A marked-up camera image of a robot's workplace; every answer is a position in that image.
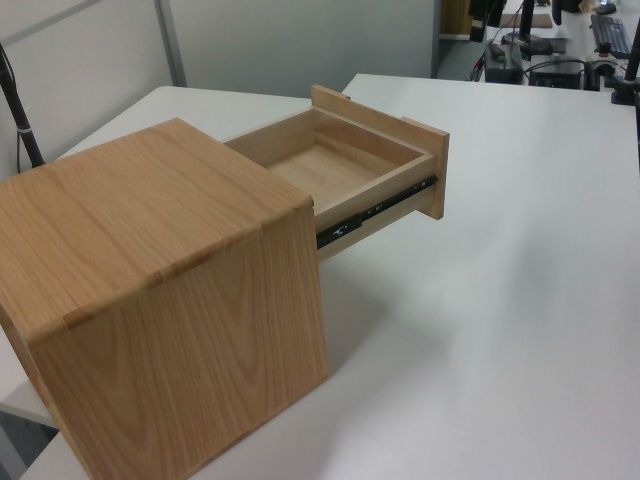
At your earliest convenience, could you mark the black pole with table clamp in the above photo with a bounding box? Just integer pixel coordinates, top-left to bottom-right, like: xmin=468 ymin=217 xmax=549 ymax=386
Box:
xmin=609 ymin=0 xmax=640 ymax=106

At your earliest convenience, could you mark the black monitor stand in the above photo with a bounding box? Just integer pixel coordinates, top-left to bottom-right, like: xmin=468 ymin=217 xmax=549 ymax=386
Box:
xmin=501 ymin=0 xmax=552 ymax=54

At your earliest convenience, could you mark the black desktop device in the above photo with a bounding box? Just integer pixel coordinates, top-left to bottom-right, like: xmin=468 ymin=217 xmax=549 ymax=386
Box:
xmin=528 ymin=59 xmax=587 ymax=89

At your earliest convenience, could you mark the wooden two-drawer cabinet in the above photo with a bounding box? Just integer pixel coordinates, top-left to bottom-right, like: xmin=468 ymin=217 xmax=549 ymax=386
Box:
xmin=0 ymin=117 xmax=331 ymax=480

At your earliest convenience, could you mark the black computer keyboard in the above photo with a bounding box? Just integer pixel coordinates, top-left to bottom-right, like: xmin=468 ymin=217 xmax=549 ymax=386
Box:
xmin=590 ymin=13 xmax=633 ymax=58

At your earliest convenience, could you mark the black metal drawer slide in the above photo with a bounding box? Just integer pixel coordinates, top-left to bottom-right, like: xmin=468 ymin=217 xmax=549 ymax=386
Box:
xmin=315 ymin=174 xmax=440 ymax=250

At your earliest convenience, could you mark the black pole with white tape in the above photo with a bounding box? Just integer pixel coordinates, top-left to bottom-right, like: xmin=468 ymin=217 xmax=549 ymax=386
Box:
xmin=0 ymin=43 xmax=46 ymax=168

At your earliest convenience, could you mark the wooden drawer with black handle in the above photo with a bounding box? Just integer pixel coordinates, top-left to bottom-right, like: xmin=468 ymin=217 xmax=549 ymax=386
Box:
xmin=223 ymin=84 xmax=451 ymax=262

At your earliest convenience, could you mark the black electronics box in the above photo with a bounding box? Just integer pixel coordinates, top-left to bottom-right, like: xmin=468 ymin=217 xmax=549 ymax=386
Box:
xmin=486 ymin=41 xmax=525 ymax=84

